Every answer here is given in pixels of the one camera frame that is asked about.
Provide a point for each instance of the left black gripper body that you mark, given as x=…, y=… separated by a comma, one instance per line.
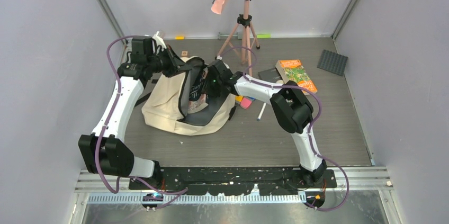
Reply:
x=164, y=62

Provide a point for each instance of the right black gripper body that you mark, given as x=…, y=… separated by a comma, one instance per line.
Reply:
x=213, y=86

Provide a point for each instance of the white patterned book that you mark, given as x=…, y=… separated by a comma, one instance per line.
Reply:
x=197, y=97

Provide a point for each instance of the beige canvas backpack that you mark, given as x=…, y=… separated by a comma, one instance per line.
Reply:
x=166, y=108

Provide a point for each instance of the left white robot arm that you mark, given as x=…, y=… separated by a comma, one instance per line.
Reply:
x=103, y=150

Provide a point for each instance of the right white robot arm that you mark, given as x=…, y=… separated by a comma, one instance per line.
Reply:
x=292, y=110

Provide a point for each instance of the yellow orange eraser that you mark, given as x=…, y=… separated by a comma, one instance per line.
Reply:
x=238, y=98

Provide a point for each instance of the pink eraser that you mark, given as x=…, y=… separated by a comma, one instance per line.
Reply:
x=245, y=103

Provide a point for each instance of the blue capped white marker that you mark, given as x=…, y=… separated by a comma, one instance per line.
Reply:
x=261, y=112

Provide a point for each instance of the black hardcover book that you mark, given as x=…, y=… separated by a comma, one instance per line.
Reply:
x=270, y=75

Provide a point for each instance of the green tape piece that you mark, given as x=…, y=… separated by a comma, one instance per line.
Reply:
x=264, y=36

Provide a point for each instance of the pink tripod stand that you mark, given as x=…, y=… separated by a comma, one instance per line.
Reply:
x=249, y=39

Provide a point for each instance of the orange green paperback book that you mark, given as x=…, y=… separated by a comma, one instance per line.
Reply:
x=293, y=70

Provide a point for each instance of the dark grey studded plate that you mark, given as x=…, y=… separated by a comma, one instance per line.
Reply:
x=332, y=62

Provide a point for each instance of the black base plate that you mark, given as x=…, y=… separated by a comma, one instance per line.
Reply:
x=234, y=181

